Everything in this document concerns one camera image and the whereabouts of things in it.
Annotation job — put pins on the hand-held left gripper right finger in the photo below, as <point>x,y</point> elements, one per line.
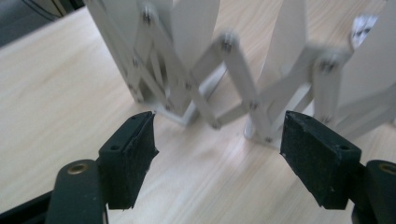
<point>320,158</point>

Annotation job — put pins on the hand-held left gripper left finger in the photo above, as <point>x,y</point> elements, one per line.
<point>124,168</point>

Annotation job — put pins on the white patterned cloth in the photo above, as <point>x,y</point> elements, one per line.
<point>362,28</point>

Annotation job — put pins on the grey metal expandable rack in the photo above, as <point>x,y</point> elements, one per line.
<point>193,31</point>

